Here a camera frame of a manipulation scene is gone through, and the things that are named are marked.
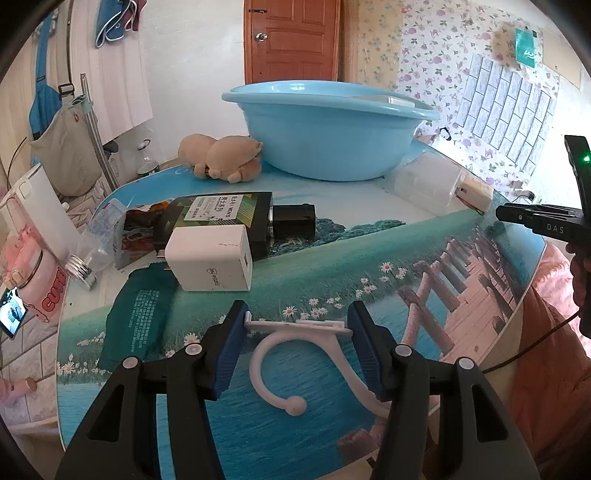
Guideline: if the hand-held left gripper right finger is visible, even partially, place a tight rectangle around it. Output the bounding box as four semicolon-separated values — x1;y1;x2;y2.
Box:
347;301;541;480

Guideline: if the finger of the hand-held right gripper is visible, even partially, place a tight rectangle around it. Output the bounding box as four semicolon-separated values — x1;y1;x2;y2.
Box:
503;203;578;215
496;206;539;234

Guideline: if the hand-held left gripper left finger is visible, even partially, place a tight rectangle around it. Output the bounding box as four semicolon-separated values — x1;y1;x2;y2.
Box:
55;300;250;480

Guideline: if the white plastic hook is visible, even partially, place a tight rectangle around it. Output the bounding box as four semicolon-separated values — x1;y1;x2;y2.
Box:
244;311;398;418

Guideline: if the clear box of wooden sticks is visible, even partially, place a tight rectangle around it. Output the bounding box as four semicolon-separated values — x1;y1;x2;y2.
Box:
394;152;492;215

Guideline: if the dark green bottle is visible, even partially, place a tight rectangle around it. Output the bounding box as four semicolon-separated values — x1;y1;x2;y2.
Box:
154;191;317;261

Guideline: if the clear jar with metal cap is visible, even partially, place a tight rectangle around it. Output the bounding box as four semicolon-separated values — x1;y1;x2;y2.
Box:
65;226;116;291

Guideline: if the beige plush toy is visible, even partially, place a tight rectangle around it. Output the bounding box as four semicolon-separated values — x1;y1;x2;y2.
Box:
178;134;264;182

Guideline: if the blue plastic basin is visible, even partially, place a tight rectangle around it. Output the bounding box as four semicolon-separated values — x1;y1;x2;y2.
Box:
222;80;441;182

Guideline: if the scenic printed desktop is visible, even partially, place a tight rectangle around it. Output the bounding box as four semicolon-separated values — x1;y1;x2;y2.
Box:
56;138;548;480

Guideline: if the white charger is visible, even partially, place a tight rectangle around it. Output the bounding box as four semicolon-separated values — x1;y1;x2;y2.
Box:
165;224;254;292

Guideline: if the dark green sachet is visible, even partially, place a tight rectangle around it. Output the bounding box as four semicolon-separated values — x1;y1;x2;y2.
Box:
98;268;181;371

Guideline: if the pink quilted clothing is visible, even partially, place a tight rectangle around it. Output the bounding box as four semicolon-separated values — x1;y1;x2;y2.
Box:
508;240;591;480

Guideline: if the clear plastic packet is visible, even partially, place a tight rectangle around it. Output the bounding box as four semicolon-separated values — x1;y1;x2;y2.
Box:
87;199;126;238

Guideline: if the white brick pattern cabinet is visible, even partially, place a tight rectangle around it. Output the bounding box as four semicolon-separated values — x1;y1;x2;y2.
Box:
0;185;112;425

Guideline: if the clear water bottle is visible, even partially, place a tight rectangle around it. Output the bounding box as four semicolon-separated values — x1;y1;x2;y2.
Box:
137;139;160;178

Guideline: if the pink drinking bottle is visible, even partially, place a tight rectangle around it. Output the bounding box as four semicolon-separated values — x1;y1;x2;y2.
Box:
0;237;68;326

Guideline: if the pink handheld torch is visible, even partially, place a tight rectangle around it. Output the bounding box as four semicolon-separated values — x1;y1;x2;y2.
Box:
0;377;38;407

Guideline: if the smartphone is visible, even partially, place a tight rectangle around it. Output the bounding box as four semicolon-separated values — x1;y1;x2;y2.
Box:
0;287;28;340

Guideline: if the white electric kettle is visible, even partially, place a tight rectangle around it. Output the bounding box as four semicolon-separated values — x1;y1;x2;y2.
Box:
0;165;86;278

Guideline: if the metal folding rack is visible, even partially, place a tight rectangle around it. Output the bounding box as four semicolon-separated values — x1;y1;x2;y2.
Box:
69;73;120;192

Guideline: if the grey tote bag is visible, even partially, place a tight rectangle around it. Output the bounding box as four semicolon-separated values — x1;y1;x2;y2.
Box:
30;99;103;197

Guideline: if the brown wooden door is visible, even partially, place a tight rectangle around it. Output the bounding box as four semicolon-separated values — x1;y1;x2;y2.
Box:
243;0;345;86

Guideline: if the white hanging sheet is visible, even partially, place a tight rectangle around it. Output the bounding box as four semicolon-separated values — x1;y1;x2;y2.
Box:
69;0;154;144

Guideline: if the blue hanging apron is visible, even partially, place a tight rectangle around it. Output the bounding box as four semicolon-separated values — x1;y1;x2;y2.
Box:
28;28;63;139

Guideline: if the blue hanging cloth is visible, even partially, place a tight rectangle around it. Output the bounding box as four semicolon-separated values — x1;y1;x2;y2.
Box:
95;0;146;48

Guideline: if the white brick wall sticker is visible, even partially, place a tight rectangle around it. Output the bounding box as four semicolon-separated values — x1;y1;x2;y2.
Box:
455;53;559;176

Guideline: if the black cable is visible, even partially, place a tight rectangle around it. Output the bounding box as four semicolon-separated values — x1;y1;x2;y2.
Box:
482;314;580;374

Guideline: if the green wall poster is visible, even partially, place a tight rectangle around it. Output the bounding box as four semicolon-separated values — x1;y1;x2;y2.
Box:
514;28;537;68

